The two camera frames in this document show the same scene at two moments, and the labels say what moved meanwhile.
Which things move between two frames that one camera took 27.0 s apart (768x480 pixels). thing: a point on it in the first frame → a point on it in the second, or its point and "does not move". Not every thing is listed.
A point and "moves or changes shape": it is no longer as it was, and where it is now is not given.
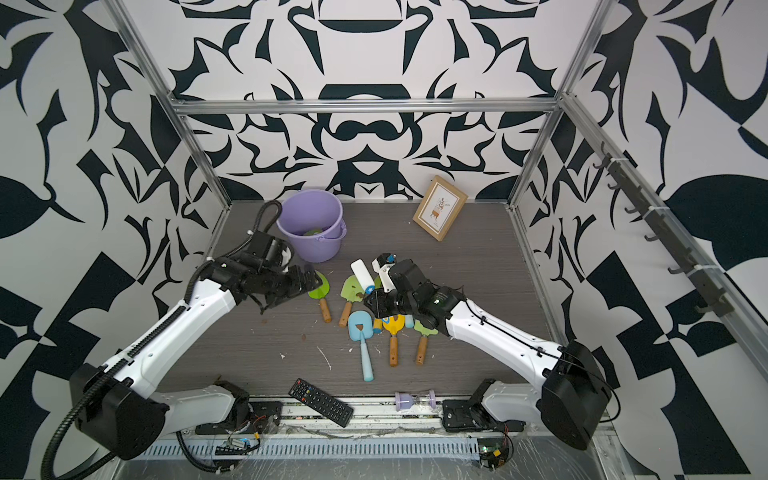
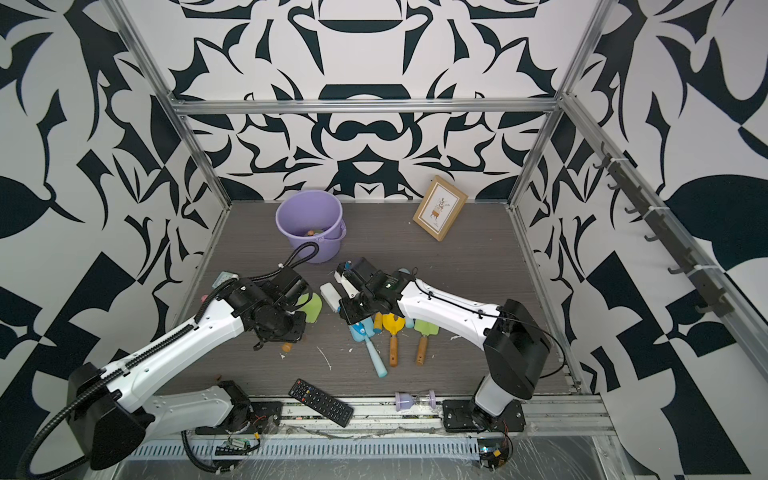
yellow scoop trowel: [393, 326] does not move
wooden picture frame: [440, 208] does not move
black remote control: [321, 402] does not move
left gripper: [299, 285] → [298, 334]
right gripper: [376, 306] → [348, 314]
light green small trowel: [423, 343] does not move
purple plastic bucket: [313, 220] does not move
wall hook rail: [717, 296] does not move
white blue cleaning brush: [363, 275] moves or changes shape
